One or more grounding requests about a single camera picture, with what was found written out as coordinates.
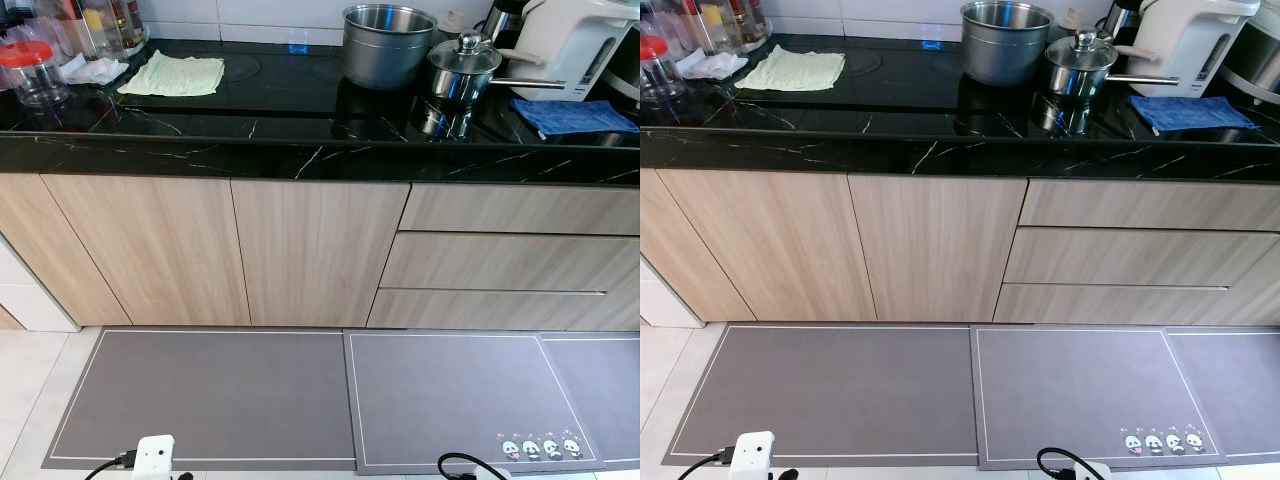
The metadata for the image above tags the white cabinet panel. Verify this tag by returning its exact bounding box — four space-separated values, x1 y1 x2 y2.
640 258 705 329
0 235 82 333

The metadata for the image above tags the white electric water boiler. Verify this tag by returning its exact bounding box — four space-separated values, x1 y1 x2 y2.
503 0 641 102
1122 0 1263 99

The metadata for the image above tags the steel and black kettle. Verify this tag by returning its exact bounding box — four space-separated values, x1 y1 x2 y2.
483 0 528 44
1100 0 1143 43

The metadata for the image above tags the large steel stock pot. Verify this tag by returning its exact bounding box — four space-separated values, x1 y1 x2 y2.
341 4 439 91
960 0 1057 87

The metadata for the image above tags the small steel saucepan with lid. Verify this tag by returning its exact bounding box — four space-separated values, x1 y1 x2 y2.
427 31 567 107
1043 29 1182 102

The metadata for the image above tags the grey floor mat panda print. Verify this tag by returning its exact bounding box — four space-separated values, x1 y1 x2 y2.
343 330 607 477
969 324 1229 472

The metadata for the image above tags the blue cloth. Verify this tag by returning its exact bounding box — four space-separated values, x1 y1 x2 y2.
510 98 640 140
1127 95 1262 135

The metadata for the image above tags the black glass induction cooktop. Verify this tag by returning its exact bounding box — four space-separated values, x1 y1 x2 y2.
750 36 1136 109
135 40 516 116

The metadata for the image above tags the light wood drawer front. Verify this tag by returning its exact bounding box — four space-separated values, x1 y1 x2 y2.
1002 227 1280 289
1017 178 1280 234
365 289 641 332
377 231 641 295
397 182 641 238
992 283 1280 327

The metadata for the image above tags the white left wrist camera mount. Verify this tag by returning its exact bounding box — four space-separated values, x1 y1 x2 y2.
133 434 178 480
735 431 778 480

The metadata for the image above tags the light wood cabinet door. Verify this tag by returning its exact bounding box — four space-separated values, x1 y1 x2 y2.
847 175 1030 325
0 174 132 327
640 167 757 323
231 179 412 329
40 174 252 328
655 168 879 324

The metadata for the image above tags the clear jar red lid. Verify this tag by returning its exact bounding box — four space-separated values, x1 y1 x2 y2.
0 40 69 109
640 35 684 104

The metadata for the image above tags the clear plastic container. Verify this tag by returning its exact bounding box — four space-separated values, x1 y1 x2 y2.
30 12 83 63
652 8 701 61

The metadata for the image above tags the pale yellow dish cloth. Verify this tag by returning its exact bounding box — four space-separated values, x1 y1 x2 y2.
117 51 227 99
734 45 847 93

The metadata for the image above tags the clear bottle yellow cap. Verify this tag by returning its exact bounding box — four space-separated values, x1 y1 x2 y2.
78 5 113 59
697 3 727 56

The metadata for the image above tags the white crumpled cloth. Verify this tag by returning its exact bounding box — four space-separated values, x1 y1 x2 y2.
676 48 749 81
60 54 131 87

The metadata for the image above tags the dark sauce bottle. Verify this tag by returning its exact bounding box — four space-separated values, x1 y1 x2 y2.
108 0 152 51
726 0 772 51

